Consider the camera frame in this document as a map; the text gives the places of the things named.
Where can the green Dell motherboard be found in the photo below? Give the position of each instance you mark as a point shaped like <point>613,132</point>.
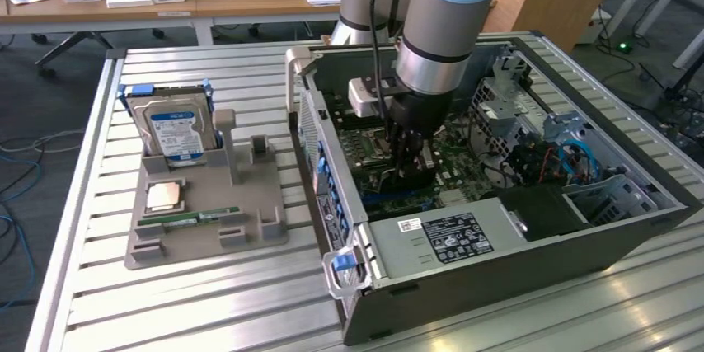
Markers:
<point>457,170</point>

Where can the CPU socket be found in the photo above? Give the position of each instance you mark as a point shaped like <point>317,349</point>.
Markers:
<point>379,144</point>

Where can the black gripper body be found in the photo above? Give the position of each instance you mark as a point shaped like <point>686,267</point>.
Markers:
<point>421,115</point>

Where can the silver chipset heatsink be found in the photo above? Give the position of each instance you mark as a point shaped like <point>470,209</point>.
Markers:
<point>455,198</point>

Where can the blue expansion slot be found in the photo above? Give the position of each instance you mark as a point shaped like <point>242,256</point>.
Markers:
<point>374,198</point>

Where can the hard disk in blue caddy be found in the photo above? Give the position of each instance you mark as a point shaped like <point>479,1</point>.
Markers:
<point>171,129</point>

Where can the grey power supply unit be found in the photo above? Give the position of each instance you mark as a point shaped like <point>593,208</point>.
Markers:
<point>397,253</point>

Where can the black chair base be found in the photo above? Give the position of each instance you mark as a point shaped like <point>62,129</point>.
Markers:
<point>71,40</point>

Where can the open dark PC case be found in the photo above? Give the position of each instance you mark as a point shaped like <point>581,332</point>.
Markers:
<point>495,286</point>

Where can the metal drive cage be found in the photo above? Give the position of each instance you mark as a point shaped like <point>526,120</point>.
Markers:
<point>511,129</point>

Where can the black graphics card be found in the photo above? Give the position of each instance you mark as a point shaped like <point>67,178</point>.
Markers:
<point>410,185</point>

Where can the white table frame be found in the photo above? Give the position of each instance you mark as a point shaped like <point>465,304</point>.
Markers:
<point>690,49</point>

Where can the metal disk bay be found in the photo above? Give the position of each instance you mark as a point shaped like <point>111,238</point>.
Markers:
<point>611,203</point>

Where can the black equipment stand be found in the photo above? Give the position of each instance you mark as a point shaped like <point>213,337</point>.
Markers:
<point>687,92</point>

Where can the loose green RAM stick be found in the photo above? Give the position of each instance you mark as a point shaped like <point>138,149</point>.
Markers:
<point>187,217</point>

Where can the grey parts rack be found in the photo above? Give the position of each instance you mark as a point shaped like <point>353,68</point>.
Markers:
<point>209,203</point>

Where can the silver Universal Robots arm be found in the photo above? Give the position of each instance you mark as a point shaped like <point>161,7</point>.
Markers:
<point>441,18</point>

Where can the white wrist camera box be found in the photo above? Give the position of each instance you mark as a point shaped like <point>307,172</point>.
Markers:
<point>363,100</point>

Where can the CPU chip with copper lid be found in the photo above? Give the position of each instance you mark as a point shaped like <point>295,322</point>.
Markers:
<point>165,197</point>

